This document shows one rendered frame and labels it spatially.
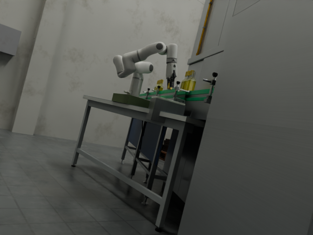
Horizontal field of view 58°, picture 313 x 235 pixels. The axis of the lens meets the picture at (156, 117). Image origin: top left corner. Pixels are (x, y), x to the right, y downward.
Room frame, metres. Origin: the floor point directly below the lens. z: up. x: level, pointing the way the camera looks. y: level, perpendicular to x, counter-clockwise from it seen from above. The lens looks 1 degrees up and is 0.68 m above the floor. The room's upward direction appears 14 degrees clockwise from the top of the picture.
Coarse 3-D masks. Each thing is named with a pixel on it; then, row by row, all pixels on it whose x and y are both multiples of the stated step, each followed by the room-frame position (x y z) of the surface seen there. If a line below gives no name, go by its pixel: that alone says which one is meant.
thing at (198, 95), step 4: (192, 92) 2.12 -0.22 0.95; (196, 92) 2.05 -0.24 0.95; (200, 92) 1.97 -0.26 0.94; (204, 92) 1.90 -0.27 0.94; (208, 92) 1.84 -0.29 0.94; (212, 92) 1.78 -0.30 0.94; (188, 96) 2.20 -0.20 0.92; (192, 96) 2.11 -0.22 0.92; (196, 96) 2.04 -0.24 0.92; (200, 96) 1.96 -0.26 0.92; (204, 96) 1.89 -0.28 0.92; (188, 100) 2.17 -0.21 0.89; (192, 100) 2.08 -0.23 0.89; (196, 100) 2.01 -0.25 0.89; (200, 100) 1.94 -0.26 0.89
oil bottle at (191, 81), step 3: (189, 78) 2.31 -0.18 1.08; (192, 78) 2.29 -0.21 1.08; (189, 81) 2.29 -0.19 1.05; (192, 81) 2.29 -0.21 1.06; (195, 81) 2.29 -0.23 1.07; (189, 84) 2.28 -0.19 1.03; (192, 84) 2.29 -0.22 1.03; (186, 87) 2.32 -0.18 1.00; (189, 87) 2.28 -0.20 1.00; (192, 87) 2.29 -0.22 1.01; (192, 90) 2.29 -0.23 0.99
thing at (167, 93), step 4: (152, 92) 3.02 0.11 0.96; (160, 92) 2.68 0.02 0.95; (164, 92) 2.53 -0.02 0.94; (168, 92) 2.41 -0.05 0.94; (172, 92) 2.30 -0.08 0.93; (140, 96) 3.67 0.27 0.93; (144, 96) 3.41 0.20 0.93; (148, 96) 3.20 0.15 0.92; (152, 96) 2.99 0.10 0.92; (160, 96) 2.64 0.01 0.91; (164, 96) 2.50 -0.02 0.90; (168, 96) 2.38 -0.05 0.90; (172, 96) 2.26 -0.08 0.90
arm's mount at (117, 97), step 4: (116, 96) 2.40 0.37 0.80; (120, 96) 2.35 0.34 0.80; (124, 96) 2.30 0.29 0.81; (128, 96) 2.26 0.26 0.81; (132, 96) 2.27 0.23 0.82; (112, 100) 2.44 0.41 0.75; (116, 100) 2.39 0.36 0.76; (120, 100) 2.34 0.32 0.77; (124, 100) 2.29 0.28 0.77; (128, 100) 2.25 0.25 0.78; (132, 100) 2.27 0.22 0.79; (136, 100) 2.30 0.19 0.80; (140, 100) 2.32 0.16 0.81; (144, 100) 2.35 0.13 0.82; (148, 100) 2.37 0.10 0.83; (132, 104) 2.28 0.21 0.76; (136, 104) 2.30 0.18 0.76; (140, 104) 2.33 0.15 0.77; (144, 104) 2.35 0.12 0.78; (148, 104) 2.38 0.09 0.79
